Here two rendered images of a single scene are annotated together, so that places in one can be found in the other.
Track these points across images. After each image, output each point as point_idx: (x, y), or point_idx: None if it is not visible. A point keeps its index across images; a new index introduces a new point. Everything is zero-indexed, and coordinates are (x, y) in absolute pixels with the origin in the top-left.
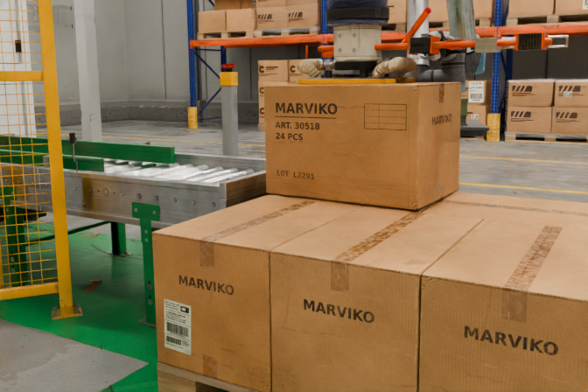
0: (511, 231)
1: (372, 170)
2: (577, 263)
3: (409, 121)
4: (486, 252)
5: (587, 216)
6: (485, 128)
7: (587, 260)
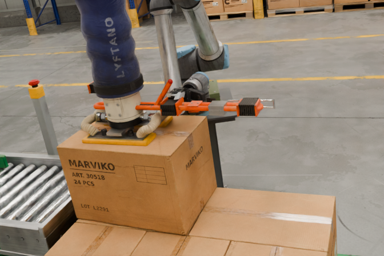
0: None
1: (148, 208)
2: None
3: (168, 179)
4: None
5: (302, 221)
6: (234, 116)
7: None
